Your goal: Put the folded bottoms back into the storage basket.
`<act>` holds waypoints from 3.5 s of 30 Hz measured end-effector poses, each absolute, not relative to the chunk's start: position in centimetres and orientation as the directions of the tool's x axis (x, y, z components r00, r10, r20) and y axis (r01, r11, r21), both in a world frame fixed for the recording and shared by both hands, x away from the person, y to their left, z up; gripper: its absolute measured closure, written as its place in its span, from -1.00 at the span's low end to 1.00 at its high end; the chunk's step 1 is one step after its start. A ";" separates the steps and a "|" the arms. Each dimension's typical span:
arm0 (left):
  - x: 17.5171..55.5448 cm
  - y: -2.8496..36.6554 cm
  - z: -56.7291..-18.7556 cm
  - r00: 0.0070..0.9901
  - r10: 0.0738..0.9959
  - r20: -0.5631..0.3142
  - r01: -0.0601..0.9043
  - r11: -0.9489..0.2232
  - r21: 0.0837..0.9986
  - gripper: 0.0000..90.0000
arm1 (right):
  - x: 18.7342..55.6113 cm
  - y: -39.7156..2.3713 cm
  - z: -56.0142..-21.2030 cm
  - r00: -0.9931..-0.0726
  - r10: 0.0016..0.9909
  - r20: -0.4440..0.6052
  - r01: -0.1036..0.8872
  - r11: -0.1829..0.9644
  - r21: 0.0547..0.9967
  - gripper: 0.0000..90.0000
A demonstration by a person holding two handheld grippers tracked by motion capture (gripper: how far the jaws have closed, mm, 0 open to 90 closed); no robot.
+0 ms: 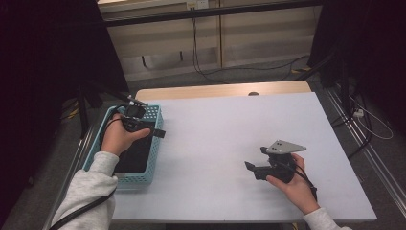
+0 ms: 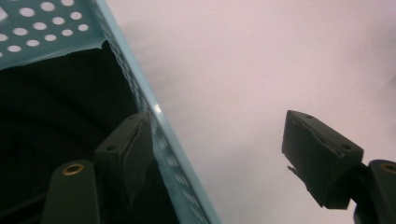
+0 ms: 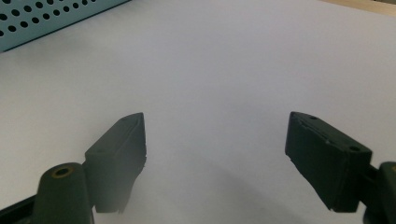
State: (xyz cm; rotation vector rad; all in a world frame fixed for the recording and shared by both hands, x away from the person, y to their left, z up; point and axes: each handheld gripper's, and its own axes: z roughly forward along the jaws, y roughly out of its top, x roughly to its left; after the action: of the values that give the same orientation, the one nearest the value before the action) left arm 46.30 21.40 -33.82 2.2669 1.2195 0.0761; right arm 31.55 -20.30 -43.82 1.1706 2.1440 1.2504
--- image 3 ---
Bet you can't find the light blue perforated plastic basket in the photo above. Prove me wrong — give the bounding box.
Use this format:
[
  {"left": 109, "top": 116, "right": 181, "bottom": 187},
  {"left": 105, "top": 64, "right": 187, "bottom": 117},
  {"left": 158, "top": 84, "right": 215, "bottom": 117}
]
[{"left": 0, "top": 0, "right": 132, "bottom": 53}]

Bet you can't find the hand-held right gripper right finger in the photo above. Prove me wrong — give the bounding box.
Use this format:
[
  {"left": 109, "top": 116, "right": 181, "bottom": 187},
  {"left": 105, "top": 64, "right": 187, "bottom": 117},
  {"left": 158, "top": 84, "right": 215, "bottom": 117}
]
[{"left": 284, "top": 110, "right": 374, "bottom": 214}]

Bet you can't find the wooden table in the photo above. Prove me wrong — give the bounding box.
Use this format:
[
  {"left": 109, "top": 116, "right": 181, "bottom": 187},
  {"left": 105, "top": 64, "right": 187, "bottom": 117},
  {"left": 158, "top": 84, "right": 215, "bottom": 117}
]
[{"left": 317, "top": 0, "right": 396, "bottom": 19}]

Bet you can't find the white table sheet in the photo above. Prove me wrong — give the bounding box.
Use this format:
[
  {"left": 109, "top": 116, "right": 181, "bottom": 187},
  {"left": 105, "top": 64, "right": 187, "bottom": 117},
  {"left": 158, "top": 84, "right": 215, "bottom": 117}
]
[{"left": 0, "top": 0, "right": 396, "bottom": 224}]

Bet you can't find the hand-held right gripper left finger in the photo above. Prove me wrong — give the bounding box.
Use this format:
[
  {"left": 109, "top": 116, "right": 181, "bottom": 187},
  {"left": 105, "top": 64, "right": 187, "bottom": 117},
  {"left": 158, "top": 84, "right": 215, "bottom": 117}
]
[{"left": 84, "top": 112, "right": 148, "bottom": 215}]

